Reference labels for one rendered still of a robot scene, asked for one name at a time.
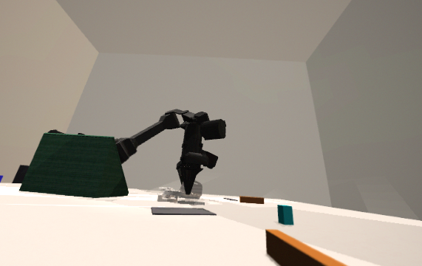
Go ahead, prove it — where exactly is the small teal block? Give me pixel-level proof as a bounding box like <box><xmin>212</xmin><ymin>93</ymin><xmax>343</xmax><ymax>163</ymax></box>
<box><xmin>277</xmin><ymin>205</ymin><xmax>293</xmax><ymax>225</ymax></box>

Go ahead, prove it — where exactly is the orange-brown long bar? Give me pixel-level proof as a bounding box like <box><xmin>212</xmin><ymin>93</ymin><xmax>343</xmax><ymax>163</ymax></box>
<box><xmin>265</xmin><ymin>229</ymin><xmax>347</xmax><ymax>266</ymax></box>

